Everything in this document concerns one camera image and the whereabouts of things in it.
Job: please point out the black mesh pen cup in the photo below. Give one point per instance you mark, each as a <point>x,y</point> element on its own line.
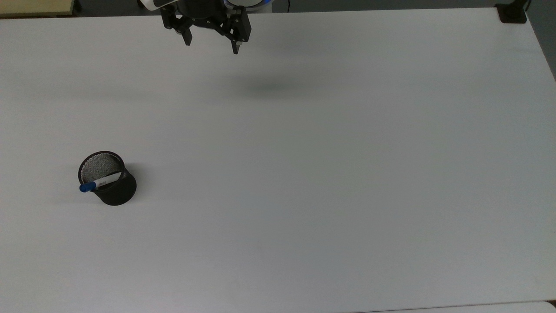
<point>119,194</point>

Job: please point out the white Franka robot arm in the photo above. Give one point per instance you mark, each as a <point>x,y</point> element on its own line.
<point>152,3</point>

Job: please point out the white marker with blue cap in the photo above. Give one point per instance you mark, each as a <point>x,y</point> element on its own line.
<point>106,180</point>

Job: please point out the beige side table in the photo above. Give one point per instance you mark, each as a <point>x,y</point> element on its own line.
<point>34,6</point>

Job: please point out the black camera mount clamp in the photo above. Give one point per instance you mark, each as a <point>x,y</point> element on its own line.
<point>512,13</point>

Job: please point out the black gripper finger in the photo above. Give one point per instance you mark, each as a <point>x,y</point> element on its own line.
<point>176,21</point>
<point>241,26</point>

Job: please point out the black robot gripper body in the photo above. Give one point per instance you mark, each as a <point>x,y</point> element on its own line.
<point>202,11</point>

